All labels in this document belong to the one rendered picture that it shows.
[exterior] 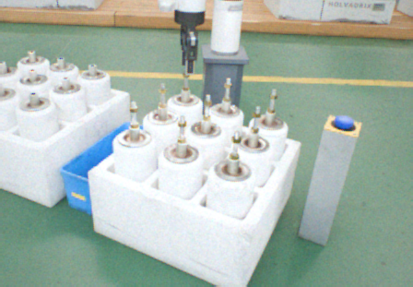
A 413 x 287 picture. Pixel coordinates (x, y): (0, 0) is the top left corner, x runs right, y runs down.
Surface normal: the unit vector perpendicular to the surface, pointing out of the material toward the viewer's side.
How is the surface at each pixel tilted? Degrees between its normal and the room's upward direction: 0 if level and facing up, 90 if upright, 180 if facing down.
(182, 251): 90
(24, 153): 90
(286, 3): 90
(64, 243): 0
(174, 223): 90
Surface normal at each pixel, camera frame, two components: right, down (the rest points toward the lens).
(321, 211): -0.44, 0.42
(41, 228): 0.06, -0.87
